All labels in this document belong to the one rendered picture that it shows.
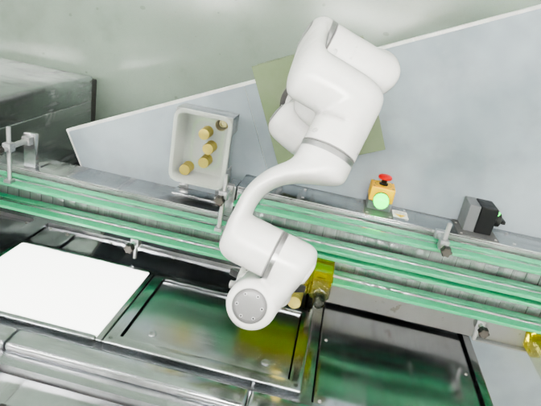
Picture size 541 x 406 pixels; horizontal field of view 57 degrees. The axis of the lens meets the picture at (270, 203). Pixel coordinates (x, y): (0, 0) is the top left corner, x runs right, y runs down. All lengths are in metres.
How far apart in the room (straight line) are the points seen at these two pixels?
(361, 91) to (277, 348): 0.74
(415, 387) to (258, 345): 0.41
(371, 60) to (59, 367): 0.90
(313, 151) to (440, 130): 0.83
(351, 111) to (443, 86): 0.78
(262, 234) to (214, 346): 0.59
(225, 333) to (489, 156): 0.88
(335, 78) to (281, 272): 0.28
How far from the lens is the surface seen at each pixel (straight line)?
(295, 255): 0.69
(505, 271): 1.54
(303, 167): 0.70
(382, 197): 1.43
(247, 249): 0.70
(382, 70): 0.85
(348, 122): 0.72
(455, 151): 1.52
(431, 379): 1.41
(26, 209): 1.65
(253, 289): 0.70
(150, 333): 1.27
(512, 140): 1.55
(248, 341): 1.28
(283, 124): 1.08
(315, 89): 0.72
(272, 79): 1.39
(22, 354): 1.26
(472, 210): 1.49
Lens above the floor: 2.20
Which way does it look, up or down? 68 degrees down
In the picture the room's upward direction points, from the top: 154 degrees counter-clockwise
